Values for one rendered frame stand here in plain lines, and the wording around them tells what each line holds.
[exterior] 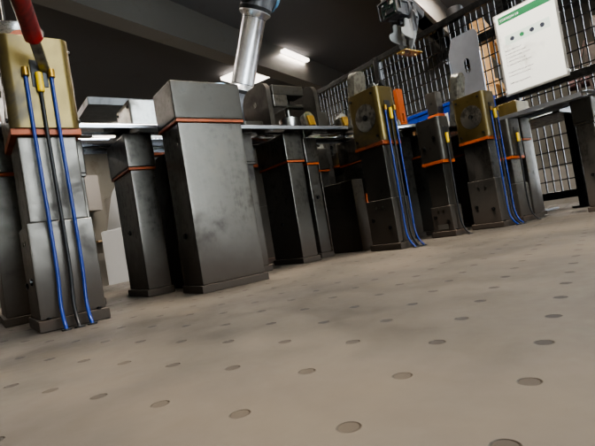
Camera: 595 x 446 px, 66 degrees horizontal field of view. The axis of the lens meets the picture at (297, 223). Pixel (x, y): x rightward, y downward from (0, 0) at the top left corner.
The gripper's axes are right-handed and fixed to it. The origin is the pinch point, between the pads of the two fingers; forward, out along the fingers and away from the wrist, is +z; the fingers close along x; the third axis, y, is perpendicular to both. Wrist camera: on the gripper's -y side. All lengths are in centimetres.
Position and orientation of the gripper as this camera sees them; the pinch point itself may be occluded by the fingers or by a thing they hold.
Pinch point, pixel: (409, 48)
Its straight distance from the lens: 151.7
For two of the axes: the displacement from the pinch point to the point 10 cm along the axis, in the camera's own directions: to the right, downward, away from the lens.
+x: 5.9, -1.1, -8.0
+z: 1.7, 9.9, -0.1
